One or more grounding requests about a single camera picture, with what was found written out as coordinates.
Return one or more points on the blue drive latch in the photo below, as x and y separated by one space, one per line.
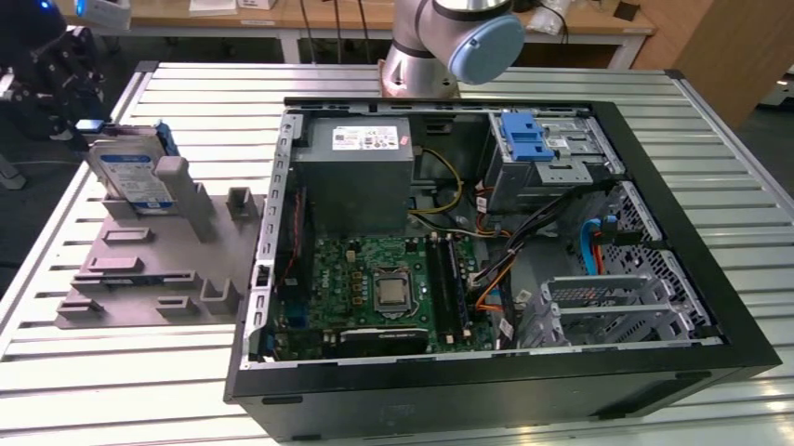
524 139

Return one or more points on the grey power supply unit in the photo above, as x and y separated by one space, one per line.
354 195

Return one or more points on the black case fan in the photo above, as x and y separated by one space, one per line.
289 241

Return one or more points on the wooden desk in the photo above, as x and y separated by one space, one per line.
168 21

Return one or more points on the grey parts rack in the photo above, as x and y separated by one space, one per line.
156 260

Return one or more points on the green motherboard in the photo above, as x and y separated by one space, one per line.
348 260

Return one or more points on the grey stand foot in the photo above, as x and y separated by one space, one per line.
13 179

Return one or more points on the silver CPU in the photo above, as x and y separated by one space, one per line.
392 292

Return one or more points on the silver disk bay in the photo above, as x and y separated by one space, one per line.
596 281

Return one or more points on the white box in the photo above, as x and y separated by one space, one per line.
258 3

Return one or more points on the small black box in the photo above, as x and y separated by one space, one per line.
628 10

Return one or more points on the silver drive cage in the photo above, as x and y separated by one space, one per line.
559 174

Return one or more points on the black PC case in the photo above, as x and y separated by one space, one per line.
497 399

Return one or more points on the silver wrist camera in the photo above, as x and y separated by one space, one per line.
109 16

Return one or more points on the hard disk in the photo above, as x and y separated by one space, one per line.
130 176

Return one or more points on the black graphics card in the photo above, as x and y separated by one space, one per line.
378 341

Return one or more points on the CPU socket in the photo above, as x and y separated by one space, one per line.
393 316

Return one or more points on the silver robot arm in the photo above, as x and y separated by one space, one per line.
422 28

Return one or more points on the black RAM stick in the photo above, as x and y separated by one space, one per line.
458 283

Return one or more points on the wooden cabinet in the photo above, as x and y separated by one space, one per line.
732 46

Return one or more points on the clear plastic bag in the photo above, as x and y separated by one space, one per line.
547 21

